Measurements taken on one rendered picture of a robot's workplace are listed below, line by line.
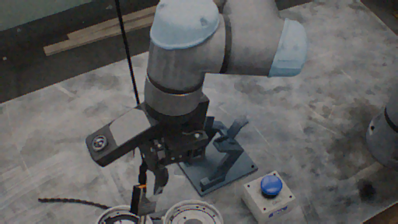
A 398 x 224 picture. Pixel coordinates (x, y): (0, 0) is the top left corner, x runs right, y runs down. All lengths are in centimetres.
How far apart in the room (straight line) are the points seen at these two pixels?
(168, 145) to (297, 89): 53
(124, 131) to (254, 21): 23
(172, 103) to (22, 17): 189
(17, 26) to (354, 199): 186
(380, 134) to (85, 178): 59
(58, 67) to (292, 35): 186
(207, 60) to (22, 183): 55
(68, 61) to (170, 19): 187
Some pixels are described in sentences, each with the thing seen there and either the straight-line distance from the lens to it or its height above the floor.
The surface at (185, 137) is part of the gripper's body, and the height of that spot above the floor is 106.
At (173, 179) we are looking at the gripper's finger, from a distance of 85.
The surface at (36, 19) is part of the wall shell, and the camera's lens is 257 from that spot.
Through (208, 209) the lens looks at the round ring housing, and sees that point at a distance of 99.
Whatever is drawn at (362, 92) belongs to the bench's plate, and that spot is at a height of 80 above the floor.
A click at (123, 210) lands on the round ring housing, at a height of 83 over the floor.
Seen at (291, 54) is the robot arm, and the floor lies 122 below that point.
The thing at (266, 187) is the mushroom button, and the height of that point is 87.
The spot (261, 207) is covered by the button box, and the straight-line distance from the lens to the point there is 98.
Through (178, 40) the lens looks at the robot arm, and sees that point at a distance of 63.
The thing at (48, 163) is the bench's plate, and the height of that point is 80.
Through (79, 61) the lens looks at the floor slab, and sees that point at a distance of 247.
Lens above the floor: 167
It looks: 49 degrees down
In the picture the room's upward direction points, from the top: 3 degrees clockwise
